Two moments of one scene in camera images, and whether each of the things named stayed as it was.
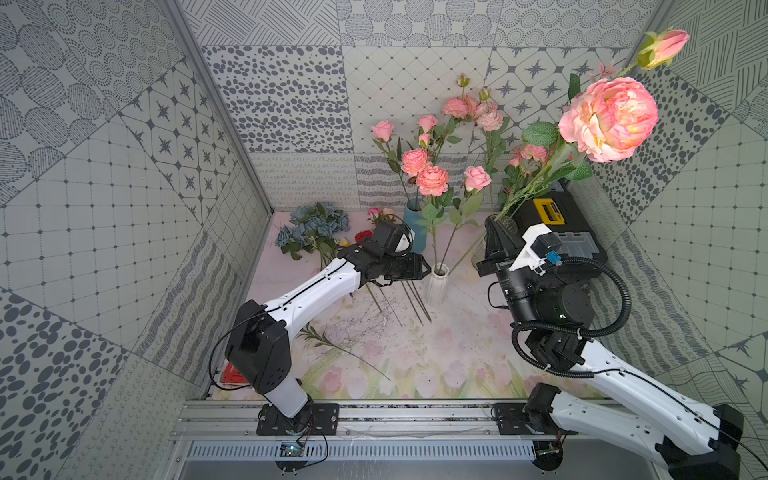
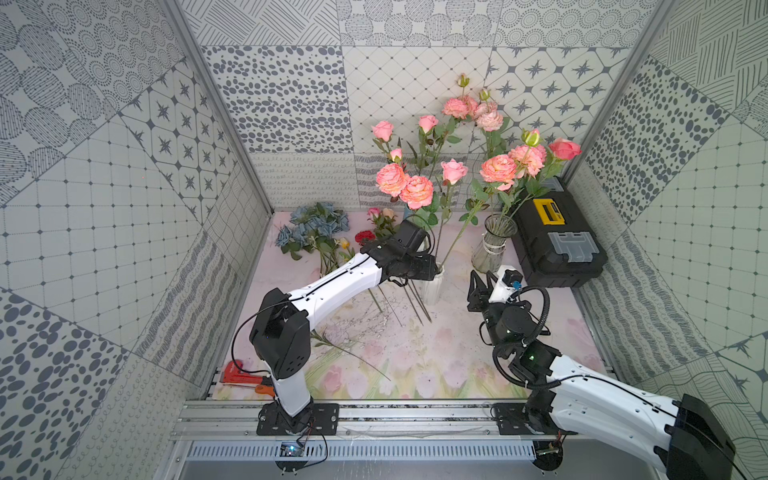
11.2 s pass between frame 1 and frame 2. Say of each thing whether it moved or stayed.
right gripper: moved
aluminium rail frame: stayed
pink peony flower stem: stayed
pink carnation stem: stayed
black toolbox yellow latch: stayed
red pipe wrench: stayed
